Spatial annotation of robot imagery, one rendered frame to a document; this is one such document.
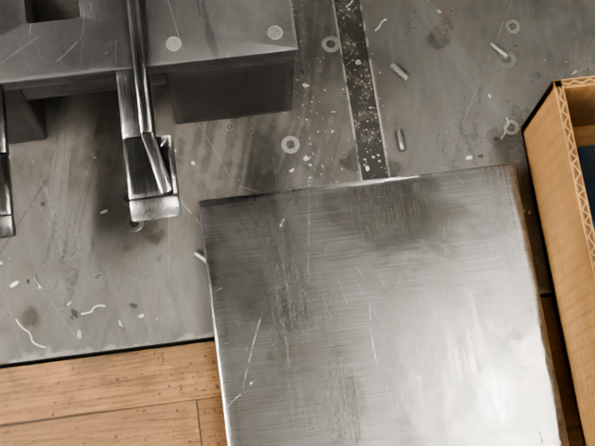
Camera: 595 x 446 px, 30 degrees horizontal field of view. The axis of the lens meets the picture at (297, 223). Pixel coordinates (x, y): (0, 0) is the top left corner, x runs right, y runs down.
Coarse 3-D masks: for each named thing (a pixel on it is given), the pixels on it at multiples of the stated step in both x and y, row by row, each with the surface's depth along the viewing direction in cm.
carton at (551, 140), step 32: (544, 96) 57; (576, 96) 57; (544, 128) 58; (576, 128) 62; (544, 160) 58; (576, 160) 54; (544, 192) 59; (576, 192) 54; (544, 224) 60; (576, 224) 54; (576, 256) 55; (576, 288) 56; (576, 320) 56; (576, 352) 57; (576, 384) 57
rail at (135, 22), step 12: (132, 0) 53; (132, 12) 53; (132, 24) 53; (132, 36) 53; (132, 48) 53; (144, 60) 53; (144, 72) 52; (144, 84) 52; (144, 96) 52; (144, 108) 52; (144, 120) 52; (144, 132) 52
